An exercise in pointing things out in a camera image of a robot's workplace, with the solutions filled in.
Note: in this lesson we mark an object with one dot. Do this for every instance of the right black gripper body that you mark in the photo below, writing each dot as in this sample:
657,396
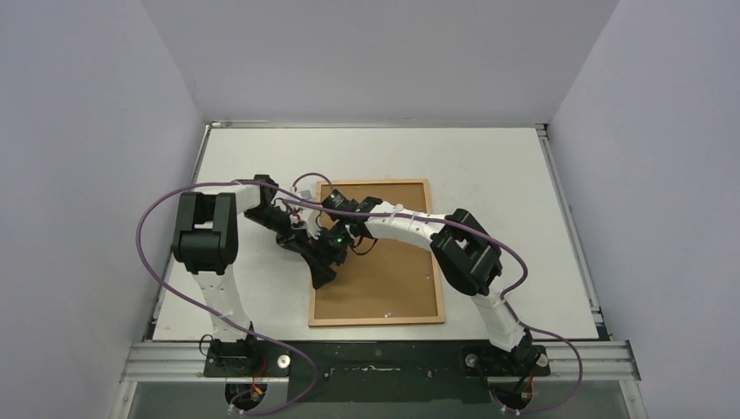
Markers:
356,224

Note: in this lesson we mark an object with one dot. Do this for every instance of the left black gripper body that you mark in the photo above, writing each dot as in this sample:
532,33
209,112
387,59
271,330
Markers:
278,222

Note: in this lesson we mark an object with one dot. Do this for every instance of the aluminium rail front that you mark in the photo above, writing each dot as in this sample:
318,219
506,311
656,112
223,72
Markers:
181,362

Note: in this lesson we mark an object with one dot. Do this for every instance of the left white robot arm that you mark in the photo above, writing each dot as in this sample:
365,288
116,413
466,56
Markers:
206,242

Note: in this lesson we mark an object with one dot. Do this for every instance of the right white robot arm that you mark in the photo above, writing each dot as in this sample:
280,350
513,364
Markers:
468,257

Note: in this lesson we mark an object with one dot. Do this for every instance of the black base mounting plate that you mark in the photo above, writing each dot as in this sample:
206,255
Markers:
469,371

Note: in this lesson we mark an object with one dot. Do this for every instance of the wooden picture frame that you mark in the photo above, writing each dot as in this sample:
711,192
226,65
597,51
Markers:
436,300

